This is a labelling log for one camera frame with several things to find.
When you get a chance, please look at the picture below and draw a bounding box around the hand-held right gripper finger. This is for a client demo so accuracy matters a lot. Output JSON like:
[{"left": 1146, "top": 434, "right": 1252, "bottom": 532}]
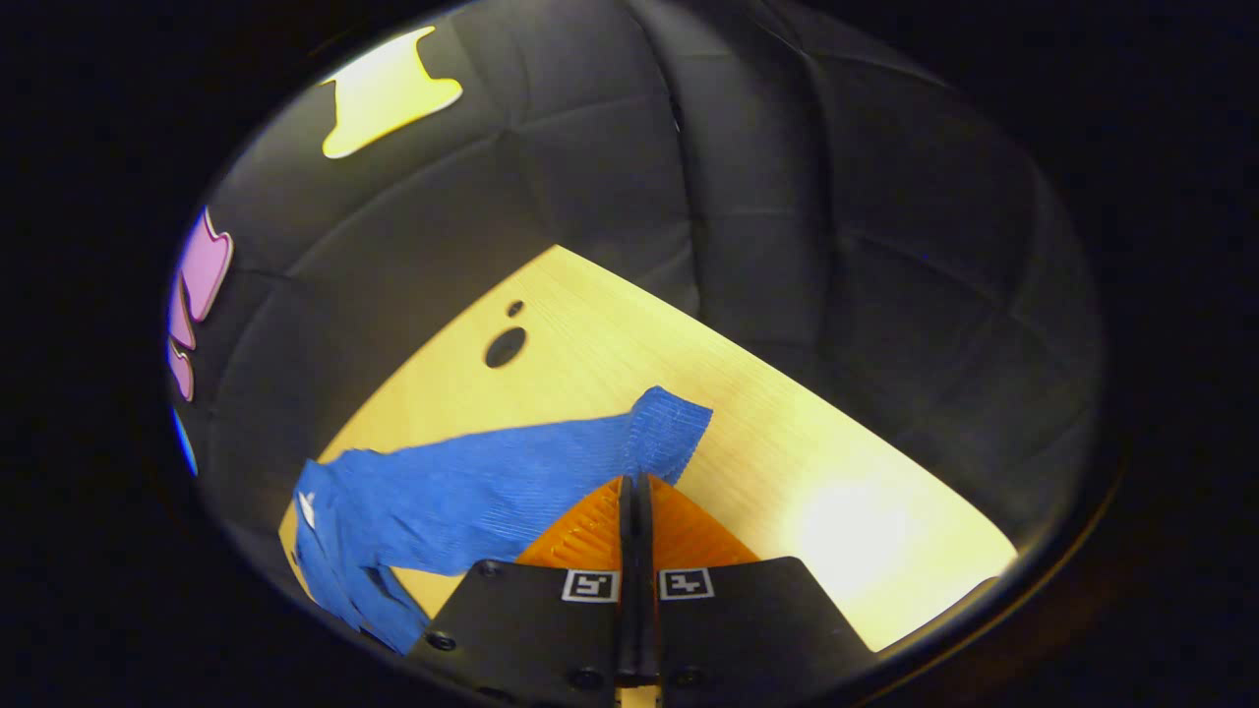
[
  {"left": 637, "top": 475, "right": 876, "bottom": 704},
  {"left": 408, "top": 475, "right": 640, "bottom": 704}
]

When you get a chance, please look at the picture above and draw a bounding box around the blue button-up shirt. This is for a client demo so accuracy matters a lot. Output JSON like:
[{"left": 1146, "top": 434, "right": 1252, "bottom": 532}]
[{"left": 292, "top": 385, "right": 714, "bottom": 655}]

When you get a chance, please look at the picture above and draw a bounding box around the black backdrop cloth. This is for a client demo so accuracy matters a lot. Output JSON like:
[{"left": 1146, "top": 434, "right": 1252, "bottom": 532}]
[{"left": 167, "top": 0, "right": 1108, "bottom": 591}]

